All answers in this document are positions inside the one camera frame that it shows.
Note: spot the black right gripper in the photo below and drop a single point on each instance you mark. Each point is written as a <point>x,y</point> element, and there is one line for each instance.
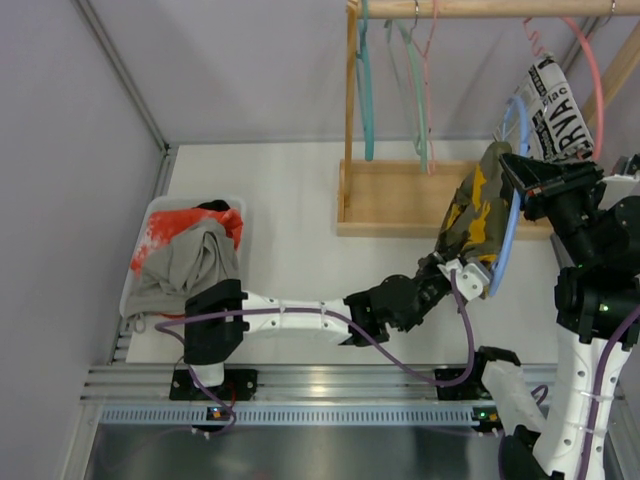
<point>558,185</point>

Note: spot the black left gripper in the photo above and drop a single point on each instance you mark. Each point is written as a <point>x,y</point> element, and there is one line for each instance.
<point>435,276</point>

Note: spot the light blue plastic hanger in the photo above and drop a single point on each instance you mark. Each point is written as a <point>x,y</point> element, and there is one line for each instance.
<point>512,200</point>

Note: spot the camouflage yellow trousers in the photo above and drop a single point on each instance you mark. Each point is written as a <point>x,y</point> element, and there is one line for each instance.
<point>475,221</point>

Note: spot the pink wire hanger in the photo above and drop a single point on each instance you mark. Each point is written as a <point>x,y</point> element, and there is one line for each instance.
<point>429,85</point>

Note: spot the grey trousers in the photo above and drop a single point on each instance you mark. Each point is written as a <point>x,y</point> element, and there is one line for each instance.
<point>192,262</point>

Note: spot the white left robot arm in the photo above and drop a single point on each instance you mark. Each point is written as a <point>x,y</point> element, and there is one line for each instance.
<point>222,316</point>

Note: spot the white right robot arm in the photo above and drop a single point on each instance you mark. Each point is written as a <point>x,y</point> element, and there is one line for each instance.
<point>597,303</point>

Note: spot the newspaper print trousers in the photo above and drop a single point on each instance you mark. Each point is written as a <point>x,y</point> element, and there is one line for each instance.
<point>542,120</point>

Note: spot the pink plastic hanger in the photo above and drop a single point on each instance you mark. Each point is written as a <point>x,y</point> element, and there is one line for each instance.
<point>539,50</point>

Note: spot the mint green hanger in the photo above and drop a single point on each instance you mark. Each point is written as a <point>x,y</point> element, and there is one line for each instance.
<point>407,67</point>

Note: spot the teal plastic hanger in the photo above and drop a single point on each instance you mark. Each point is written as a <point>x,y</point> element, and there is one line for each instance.
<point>364,84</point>

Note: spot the wooden clothes rack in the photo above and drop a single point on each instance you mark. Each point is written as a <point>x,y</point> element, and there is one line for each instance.
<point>393,198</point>

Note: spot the black garment in bin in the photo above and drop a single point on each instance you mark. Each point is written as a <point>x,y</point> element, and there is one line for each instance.
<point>217,205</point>

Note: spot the orange white garment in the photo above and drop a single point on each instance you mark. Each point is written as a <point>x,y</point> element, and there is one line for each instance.
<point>163,226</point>

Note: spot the white plastic bin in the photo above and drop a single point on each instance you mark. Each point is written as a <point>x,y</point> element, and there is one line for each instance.
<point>179,202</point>

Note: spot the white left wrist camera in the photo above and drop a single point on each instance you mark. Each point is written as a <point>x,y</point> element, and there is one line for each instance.
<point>472,278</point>

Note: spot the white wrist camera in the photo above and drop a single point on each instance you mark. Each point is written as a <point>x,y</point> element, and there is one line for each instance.
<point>625,169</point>
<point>472,278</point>

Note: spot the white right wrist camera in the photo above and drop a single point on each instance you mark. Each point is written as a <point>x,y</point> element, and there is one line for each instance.
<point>625,169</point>

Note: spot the aluminium mounting rail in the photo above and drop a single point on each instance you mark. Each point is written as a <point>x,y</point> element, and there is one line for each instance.
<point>314,384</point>

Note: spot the slotted cable duct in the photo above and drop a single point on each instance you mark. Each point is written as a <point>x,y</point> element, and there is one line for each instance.
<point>304,415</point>

